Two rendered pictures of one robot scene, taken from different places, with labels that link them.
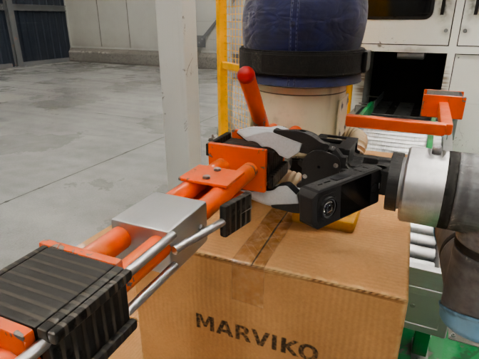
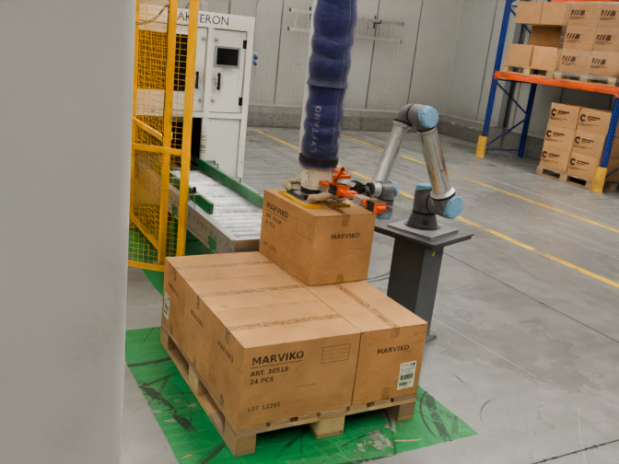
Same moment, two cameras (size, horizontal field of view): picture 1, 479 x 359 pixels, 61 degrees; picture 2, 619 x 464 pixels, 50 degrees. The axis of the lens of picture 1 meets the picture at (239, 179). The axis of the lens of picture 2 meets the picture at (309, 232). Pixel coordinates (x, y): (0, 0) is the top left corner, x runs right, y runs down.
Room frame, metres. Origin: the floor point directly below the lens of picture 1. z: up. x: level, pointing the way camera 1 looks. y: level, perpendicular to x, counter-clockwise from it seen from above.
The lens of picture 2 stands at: (-1.39, 2.99, 1.85)
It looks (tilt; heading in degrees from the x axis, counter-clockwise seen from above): 16 degrees down; 305
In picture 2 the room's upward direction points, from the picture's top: 6 degrees clockwise
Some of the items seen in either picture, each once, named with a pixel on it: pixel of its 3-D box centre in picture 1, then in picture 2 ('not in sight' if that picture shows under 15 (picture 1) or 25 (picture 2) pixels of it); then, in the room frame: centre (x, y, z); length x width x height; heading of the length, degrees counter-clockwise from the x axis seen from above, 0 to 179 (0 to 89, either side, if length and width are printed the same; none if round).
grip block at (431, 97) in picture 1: (442, 103); not in sight; (0.94, -0.47, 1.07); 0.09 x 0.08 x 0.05; 66
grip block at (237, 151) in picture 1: (248, 158); (339, 189); (0.54, -0.01, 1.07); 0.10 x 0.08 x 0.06; 66
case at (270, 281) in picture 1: (298, 271); (314, 233); (0.75, -0.13, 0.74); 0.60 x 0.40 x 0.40; 158
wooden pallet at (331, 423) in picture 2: not in sight; (278, 365); (0.62, 0.27, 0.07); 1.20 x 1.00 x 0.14; 155
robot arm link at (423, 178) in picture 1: (420, 183); (373, 188); (0.45, -0.21, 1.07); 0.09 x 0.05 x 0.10; 155
